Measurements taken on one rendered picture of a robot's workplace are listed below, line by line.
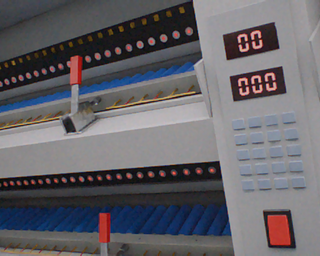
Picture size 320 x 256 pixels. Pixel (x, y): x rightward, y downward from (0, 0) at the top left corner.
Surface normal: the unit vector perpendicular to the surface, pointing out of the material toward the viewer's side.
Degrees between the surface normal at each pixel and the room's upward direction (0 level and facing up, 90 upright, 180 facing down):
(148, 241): 18
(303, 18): 90
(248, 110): 90
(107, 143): 108
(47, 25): 90
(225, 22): 90
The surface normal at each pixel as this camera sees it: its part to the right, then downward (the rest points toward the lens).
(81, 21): -0.51, 0.13
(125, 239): -0.32, -0.90
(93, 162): -0.43, 0.43
